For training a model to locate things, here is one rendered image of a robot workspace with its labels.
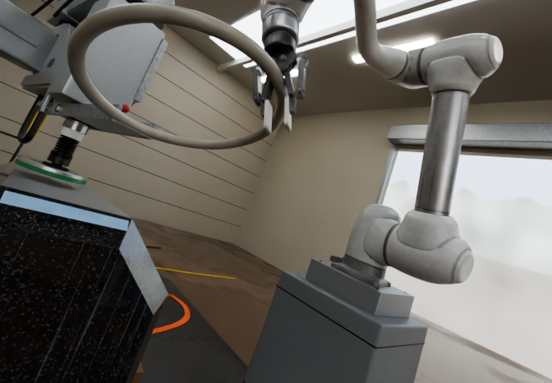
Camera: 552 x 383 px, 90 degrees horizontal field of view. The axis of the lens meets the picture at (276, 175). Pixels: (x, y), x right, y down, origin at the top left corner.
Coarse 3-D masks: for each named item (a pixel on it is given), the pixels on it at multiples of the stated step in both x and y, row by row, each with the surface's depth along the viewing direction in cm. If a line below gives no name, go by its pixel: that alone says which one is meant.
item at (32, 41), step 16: (0, 0) 119; (0, 16) 120; (16, 16) 125; (32, 16) 130; (0, 32) 122; (16, 32) 125; (32, 32) 131; (48, 32) 136; (0, 48) 123; (16, 48) 127; (32, 48) 132; (48, 48) 137; (16, 64) 138; (32, 64) 134
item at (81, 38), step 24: (96, 24) 47; (120, 24) 47; (168, 24) 47; (192, 24) 47; (216, 24) 48; (72, 48) 52; (240, 48) 51; (72, 72) 58; (264, 72) 57; (96, 96) 67; (288, 96) 65; (120, 120) 75; (192, 144) 87; (216, 144) 88; (240, 144) 86
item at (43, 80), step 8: (64, 24) 136; (56, 32) 140; (64, 32) 129; (72, 32) 130; (64, 40) 123; (56, 48) 126; (64, 48) 117; (48, 56) 130; (56, 56) 121; (64, 56) 112; (48, 64) 123; (56, 64) 115; (40, 72) 127; (48, 72) 118; (56, 72) 110; (24, 80) 144; (32, 80) 132; (40, 80) 122; (48, 80) 113; (24, 88) 144; (32, 88) 133; (40, 88) 124; (40, 96) 145; (48, 96) 112
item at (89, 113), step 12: (48, 108) 113; (60, 108) 104; (72, 108) 96; (84, 108) 89; (96, 108) 83; (120, 108) 75; (84, 120) 94; (96, 120) 84; (108, 120) 75; (120, 132) 93; (132, 132) 83
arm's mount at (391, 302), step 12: (312, 264) 104; (324, 264) 101; (312, 276) 102; (324, 276) 98; (336, 276) 95; (348, 276) 92; (336, 288) 94; (348, 288) 91; (360, 288) 88; (372, 288) 86; (384, 288) 94; (396, 288) 104; (348, 300) 89; (360, 300) 87; (372, 300) 85; (384, 300) 86; (396, 300) 92; (408, 300) 99; (372, 312) 83; (384, 312) 87; (396, 312) 93; (408, 312) 100
